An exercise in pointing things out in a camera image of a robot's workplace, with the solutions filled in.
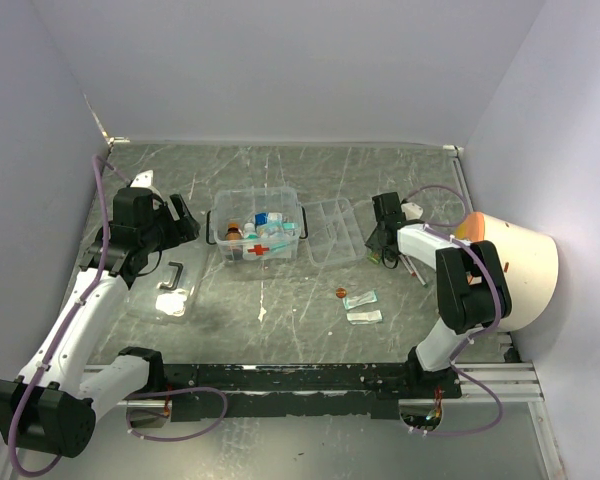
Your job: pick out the clear box lid black handle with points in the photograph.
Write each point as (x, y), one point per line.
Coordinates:
(167, 294)

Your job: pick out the clear divider tray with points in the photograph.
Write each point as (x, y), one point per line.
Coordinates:
(334, 236)

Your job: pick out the clear first aid box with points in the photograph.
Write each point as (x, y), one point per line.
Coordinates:
(240, 206)

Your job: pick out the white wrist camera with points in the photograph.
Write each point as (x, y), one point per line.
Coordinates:
(145, 179)
(412, 211)

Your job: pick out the brown medicine bottle orange cap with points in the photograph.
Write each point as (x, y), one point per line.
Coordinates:
(234, 237)

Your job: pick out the cream cylinder orange face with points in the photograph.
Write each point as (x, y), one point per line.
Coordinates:
(529, 262)

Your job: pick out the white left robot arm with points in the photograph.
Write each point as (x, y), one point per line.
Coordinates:
(48, 407)

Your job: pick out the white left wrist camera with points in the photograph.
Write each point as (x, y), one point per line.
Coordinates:
(145, 179)

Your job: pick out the blue white ointment tube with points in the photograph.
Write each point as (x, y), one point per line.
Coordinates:
(263, 218)

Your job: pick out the teal bandage roll package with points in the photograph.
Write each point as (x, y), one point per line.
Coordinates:
(277, 229)

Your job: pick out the clear zip bag teal strip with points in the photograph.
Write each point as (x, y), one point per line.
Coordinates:
(271, 245)

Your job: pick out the teal plaster packet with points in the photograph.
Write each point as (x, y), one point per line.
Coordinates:
(351, 302)

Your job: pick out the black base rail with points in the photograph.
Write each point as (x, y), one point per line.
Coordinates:
(305, 390)

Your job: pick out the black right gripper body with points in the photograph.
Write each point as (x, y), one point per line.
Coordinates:
(374, 242)

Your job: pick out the white bottle green label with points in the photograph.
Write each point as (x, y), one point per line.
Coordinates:
(250, 232)

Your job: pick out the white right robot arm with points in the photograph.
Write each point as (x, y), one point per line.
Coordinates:
(472, 293)

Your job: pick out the red green thermometer pen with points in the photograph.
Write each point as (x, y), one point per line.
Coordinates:
(411, 267)

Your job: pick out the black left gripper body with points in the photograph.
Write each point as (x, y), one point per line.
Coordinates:
(167, 232)

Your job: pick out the white plaster packet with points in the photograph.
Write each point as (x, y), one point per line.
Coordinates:
(364, 318)

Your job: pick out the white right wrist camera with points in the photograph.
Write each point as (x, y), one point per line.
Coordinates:
(412, 211)

